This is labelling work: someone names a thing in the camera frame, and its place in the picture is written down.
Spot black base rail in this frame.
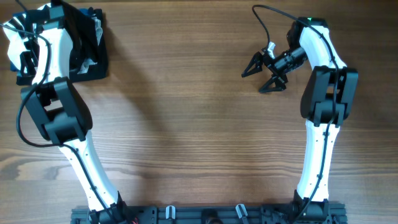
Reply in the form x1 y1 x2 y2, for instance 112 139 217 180
70 203 347 224

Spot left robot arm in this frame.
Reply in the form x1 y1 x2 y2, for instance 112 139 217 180
20 1 134 223

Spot white black striped garment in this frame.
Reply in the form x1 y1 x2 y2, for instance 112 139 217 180
1 3 53 77

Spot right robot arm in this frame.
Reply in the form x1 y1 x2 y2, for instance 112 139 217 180
241 17 358 223

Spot black folded garment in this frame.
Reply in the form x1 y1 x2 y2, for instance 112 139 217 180
16 9 109 86

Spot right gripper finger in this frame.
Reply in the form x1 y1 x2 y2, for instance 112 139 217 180
259 75 286 93
241 52 263 78

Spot black t-shirt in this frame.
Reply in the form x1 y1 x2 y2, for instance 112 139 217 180
51 0 99 72

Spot grey folded garment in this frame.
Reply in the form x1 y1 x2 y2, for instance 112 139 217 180
78 15 103 74

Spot blue folded garment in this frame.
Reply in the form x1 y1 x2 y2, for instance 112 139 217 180
9 7 93 74

